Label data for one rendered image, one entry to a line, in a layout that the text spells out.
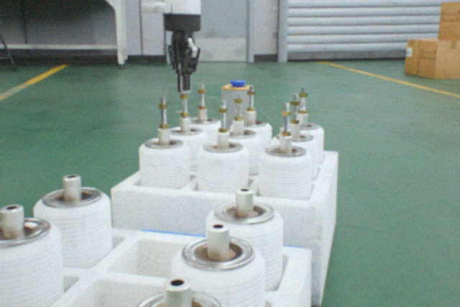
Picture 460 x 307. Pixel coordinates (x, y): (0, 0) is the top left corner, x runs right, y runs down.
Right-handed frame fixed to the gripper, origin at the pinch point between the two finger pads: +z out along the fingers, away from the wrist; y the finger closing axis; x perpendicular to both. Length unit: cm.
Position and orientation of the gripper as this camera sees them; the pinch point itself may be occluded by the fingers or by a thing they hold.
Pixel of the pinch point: (183, 83)
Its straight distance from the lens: 111.0
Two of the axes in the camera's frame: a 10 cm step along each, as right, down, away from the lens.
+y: -4.5, -1.9, 8.7
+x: -8.9, 0.9, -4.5
